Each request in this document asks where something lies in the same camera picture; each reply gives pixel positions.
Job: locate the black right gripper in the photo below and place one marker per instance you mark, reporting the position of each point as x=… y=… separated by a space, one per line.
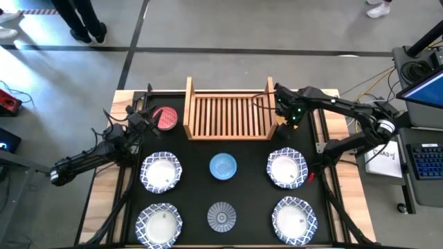
x=297 y=103

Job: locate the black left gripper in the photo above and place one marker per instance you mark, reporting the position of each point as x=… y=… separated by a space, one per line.
x=140 y=121

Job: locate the yellow bowl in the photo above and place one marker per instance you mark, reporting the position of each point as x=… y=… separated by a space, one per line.
x=282 y=121

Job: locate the red patterned bowl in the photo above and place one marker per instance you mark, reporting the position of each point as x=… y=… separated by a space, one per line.
x=169 y=119

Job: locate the large blue white bowl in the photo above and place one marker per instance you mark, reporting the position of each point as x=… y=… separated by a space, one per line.
x=285 y=168
x=161 y=226
x=293 y=221
x=161 y=173

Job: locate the light blue patterned bowl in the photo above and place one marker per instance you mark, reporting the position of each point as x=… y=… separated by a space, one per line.
x=223 y=166

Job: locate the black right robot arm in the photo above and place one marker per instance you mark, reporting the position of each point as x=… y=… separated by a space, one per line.
x=346 y=107

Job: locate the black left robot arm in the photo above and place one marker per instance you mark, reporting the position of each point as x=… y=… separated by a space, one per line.
x=86 y=157

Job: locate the wooden slatted shelf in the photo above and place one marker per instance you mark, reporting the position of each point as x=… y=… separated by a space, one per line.
x=225 y=117

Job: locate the small red clip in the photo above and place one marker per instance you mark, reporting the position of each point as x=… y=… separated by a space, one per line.
x=310 y=177

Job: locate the white paper sheet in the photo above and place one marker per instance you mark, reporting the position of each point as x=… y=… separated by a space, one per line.
x=384 y=162

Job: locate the person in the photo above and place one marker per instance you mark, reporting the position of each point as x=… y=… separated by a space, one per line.
x=78 y=17
x=379 y=11

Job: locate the red box device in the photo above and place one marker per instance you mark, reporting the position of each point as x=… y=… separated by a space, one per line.
x=8 y=102

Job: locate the computer monitor with blue screen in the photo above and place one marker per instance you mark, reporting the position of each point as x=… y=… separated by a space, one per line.
x=427 y=91

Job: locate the black device with blue light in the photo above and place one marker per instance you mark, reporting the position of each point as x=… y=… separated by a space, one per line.
x=8 y=140

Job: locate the black backlit keyboard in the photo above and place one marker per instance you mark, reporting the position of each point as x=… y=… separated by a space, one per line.
x=427 y=160

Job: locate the dark grey side desk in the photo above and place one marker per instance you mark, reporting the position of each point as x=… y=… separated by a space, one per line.
x=14 y=193

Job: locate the grey equipment cart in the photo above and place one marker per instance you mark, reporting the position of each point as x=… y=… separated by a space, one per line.
x=425 y=193

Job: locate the black aluminium table frame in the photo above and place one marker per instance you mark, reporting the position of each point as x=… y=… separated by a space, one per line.
x=114 y=211

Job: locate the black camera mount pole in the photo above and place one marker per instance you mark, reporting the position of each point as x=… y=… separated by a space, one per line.
x=425 y=39

